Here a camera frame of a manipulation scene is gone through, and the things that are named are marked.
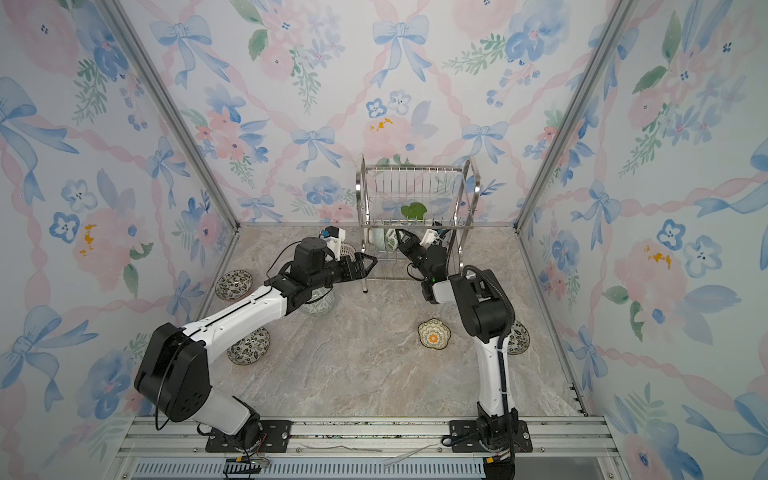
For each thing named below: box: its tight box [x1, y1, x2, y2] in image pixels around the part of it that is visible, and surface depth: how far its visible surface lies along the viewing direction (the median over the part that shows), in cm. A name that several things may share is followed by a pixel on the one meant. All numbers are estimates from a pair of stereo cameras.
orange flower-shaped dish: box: [418, 318, 452, 350], surface depth 92 cm
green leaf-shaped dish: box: [401, 202, 427, 220], surface depth 88 cm
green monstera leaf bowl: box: [385, 228, 398, 252], surface depth 98 cm
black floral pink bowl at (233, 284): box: [215, 269, 253, 301], surface depth 102 cm
